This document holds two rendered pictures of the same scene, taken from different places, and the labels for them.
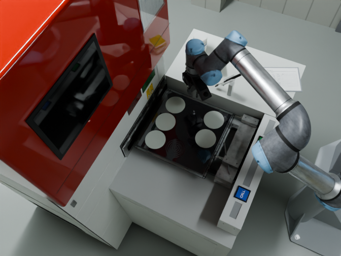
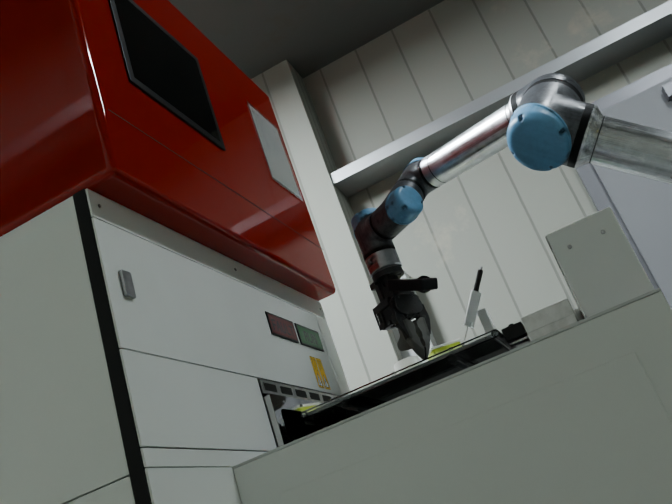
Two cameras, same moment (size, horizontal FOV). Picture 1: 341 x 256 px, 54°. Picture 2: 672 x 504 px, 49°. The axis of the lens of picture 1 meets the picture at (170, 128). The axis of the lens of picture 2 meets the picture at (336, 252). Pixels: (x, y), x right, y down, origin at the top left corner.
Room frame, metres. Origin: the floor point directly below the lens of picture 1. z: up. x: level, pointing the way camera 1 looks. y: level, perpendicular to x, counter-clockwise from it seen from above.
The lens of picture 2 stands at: (-0.56, 0.39, 0.64)
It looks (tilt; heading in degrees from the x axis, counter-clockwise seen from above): 23 degrees up; 344
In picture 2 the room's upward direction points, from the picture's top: 20 degrees counter-clockwise
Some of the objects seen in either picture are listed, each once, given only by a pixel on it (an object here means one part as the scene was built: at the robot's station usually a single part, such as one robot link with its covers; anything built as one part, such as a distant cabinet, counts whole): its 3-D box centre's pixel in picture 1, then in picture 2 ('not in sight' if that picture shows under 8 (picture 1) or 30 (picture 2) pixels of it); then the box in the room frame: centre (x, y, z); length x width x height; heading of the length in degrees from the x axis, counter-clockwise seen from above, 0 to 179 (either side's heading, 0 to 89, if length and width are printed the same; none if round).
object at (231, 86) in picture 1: (228, 84); (478, 321); (0.90, -0.29, 1.03); 0.06 x 0.04 x 0.13; 58
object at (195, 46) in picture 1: (195, 54); (373, 234); (0.88, -0.13, 1.29); 0.09 x 0.08 x 0.11; 22
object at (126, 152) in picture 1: (146, 117); (325, 427); (0.85, 0.12, 0.89); 0.44 x 0.02 x 0.10; 148
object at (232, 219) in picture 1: (250, 172); (610, 304); (0.50, -0.34, 0.89); 0.55 x 0.09 x 0.14; 148
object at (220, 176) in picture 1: (224, 177); (548, 317); (0.49, -0.22, 0.89); 0.08 x 0.03 x 0.03; 58
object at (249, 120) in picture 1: (249, 120); not in sight; (0.76, -0.39, 0.89); 0.08 x 0.03 x 0.03; 58
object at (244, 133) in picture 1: (236, 151); (566, 348); (0.62, -0.30, 0.87); 0.36 x 0.08 x 0.03; 148
